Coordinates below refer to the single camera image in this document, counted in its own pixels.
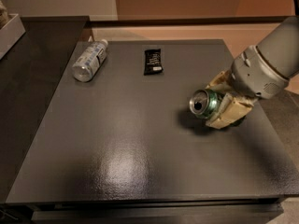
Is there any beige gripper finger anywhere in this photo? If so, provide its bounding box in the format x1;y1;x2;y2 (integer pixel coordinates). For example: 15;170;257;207
206;70;233;92
206;93;253;129

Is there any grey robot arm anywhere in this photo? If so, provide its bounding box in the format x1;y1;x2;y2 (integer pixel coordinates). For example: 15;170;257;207
206;17;299;129

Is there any green soda can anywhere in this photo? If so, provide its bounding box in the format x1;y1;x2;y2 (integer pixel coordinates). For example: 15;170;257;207
189;89;222;119

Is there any white box on side table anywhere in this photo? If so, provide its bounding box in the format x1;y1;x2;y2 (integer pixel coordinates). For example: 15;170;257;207
0;14;25;60

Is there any black snack packet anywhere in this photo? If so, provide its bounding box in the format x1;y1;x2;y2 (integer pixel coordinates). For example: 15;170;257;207
144;49;164;76

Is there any clear plastic water bottle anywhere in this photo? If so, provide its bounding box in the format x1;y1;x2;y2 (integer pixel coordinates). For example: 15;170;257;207
72;39;108;82

